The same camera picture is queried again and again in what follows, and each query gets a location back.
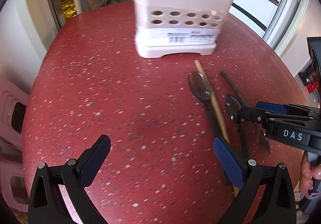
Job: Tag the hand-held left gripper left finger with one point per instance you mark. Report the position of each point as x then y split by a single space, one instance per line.
96 161

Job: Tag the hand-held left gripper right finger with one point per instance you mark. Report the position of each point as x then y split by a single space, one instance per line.
229 163

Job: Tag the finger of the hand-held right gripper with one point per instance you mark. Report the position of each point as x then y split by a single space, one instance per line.
250 114
270 108

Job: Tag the bamboo chopstick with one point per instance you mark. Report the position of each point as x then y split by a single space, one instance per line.
218 111

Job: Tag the white plastic utensil holder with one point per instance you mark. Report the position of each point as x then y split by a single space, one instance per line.
175 45

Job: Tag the person's right hand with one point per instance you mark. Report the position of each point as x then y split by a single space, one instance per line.
307 176

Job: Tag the pink plastic stool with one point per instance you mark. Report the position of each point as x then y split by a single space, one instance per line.
10 113
10 183

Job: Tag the gold foil bag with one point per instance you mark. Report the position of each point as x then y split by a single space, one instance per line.
68 7

